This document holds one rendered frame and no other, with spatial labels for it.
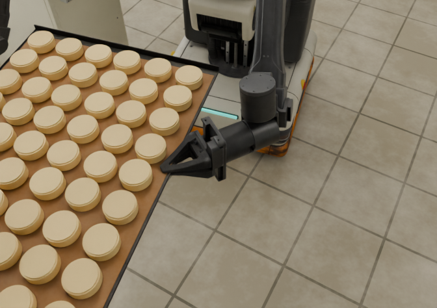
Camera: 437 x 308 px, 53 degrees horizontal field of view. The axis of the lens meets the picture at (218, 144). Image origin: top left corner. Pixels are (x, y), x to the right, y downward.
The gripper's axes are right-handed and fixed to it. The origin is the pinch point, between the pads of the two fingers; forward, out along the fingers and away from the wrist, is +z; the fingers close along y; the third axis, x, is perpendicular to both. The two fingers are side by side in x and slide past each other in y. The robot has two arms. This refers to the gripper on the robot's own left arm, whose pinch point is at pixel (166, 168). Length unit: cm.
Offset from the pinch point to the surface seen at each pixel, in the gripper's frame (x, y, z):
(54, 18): 102, 35, 4
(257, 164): 55, 101, -56
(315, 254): 8, 101, -55
